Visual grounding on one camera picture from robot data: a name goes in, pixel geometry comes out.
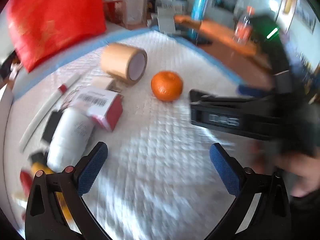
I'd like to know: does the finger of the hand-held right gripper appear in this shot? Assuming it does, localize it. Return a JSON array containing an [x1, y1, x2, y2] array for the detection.
[[237, 84, 274, 98], [189, 89, 275, 140]]

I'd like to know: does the white cardboard box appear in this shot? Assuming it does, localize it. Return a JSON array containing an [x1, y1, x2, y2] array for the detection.
[[152, 0, 188, 14]]

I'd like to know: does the orange mandarin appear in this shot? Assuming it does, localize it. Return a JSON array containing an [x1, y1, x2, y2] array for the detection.
[[151, 71, 184, 102]]

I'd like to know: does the white card stand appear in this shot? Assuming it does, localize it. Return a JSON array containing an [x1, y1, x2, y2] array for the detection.
[[157, 8, 176, 33]]

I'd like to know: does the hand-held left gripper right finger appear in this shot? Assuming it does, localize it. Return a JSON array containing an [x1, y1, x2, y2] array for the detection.
[[205, 142, 292, 240]]

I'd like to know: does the clear plastic container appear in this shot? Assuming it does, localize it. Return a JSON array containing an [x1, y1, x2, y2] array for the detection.
[[122, 0, 149, 29]]

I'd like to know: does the tall blue package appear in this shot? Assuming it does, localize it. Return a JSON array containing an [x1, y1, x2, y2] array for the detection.
[[191, 0, 225, 38]]

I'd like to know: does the brown tape roll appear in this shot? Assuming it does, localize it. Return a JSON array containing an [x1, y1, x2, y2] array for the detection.
[[100, 43, 148, 87]]

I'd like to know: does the white padded mat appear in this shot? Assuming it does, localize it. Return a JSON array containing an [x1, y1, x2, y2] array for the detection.
[[12, 26, 250, 240]]

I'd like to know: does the small white box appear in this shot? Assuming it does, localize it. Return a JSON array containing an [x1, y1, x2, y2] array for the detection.
[[90, 77, 114, 90]]

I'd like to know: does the light grey cup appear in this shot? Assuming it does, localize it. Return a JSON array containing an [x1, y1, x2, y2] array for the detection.
[[47, 107, 97, 173]]

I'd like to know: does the plastic bottle red cap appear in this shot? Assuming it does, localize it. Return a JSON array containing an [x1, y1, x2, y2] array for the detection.
[[232, 6, 255, 45]]

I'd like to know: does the white plastic strip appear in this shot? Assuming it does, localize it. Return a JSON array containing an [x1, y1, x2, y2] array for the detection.
[[19, 75, 82, 153]]

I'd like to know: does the red fabric bag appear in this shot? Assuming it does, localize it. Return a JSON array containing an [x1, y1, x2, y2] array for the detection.
[[6, 0, 107, 73]]

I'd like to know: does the person's right hand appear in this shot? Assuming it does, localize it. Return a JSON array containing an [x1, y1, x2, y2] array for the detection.
[[274, 152, 320, 198]]

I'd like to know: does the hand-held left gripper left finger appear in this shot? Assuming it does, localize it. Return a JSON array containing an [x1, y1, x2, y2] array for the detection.
[[24, 142, 112, 240]]

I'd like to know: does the black rectangular object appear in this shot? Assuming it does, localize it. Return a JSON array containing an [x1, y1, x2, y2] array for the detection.
[[41, 110, 63, 143]]

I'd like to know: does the red and white box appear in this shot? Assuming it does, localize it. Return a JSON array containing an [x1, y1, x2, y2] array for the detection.
[[75, 87, 123, 132]]

